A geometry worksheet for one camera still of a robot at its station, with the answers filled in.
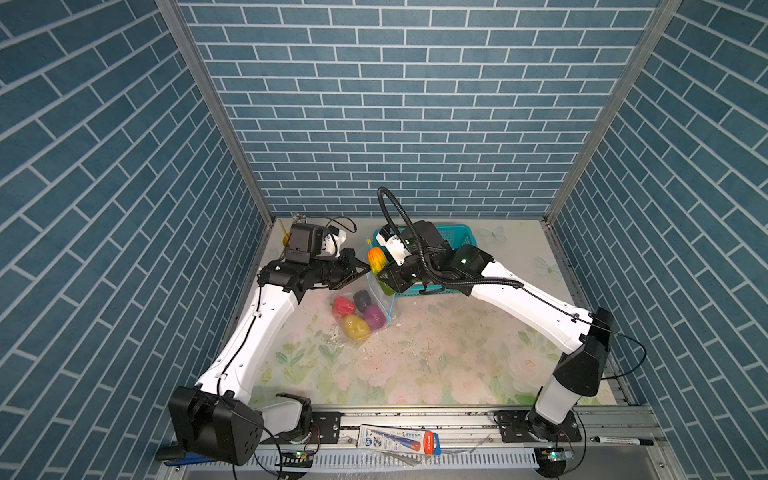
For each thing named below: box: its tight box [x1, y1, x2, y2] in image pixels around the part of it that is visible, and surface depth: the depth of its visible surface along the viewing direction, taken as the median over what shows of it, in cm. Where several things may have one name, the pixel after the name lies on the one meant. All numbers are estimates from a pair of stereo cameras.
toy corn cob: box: [367, 247, 388, 275], surface depth 74 cm
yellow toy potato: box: [343, 314, 371, 339], surface depth 88 cm
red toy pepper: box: [332, 296, 356, 317], surface depth 93 cm
